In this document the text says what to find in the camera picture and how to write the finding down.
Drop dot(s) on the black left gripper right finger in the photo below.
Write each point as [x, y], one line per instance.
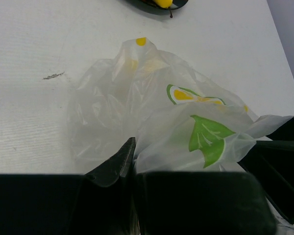
[202, 203]

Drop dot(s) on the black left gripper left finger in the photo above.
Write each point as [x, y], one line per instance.
[96, 203]

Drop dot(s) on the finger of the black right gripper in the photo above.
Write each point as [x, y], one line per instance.
[272, 163]

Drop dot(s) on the clear printed plastic bag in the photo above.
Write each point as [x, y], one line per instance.
[181, 120]

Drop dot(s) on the yellow fake lemon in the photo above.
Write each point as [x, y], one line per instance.
[163, 3]

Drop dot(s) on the brown rimmed ceramic plate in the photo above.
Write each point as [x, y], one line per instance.
[150, 6]

